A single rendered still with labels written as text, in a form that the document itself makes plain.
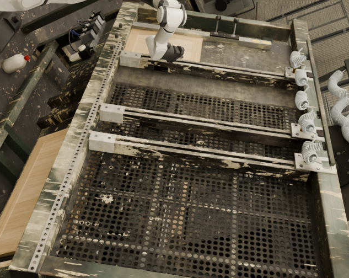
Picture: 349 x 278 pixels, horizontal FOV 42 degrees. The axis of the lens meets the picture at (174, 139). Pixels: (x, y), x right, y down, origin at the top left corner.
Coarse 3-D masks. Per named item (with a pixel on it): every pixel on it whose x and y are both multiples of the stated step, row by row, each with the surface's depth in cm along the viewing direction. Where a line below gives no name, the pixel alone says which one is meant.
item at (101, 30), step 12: (96, 24) 294; (108, 24) 311; (72, 36) 294; (84, 36) 287; (96, 36) 295; (108, 36) 294; (72, 48) 288; (84, 48) 277; (96, 48) 289; (72, 60) 283
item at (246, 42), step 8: (136, 24) 311; (144, 24) 312; (152, 24) 313; (176, 32) 310; (184, 32) 309; (192, 32) 310; (200, 32) 311; (208, 40) 311; (216, 40) 310; (224, 40) 310; (232, 40) 309; (240, 40) 308; (248, 40) 309; (264, 40) 311; (264, 48) 310
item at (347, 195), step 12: (336, 132) 303; (336, 144) 295; (348, 144) 291; (336, 156) 287; (348, 156) 283; (336, 168) 277; (348, 168) 276; (348, 180) 270; (300, 192) 281; (348, 192) 265; (300, 204) 275; (348, 204) 259; (348, 216) 253
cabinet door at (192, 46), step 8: (136, 32) 308; (144, 32) 309; (152, 32) 310; (128, 40) 299; (136, 40) 300; (144, 40) 302; (168, 40) 304; (176, 40) 305; (184, 40) 306; (192, 40) 307; (200, 40) 308; (128, 48) 292; (136, 48) 294; (144, 48) 295; (184, 48) 299; (192, 48) 300; (200, 48) 301; (184, 56) 292; (192, 56) 292
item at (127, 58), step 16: (128, 64) 279; (144, 64) 278; (160, 64) 277; (176, 64) 276; (192, 64) 276; (208, 64) 278; (224, 80) 279; (240, 80) 278; (256, 80) 277; (272, 80) 275; (288, 80) 274
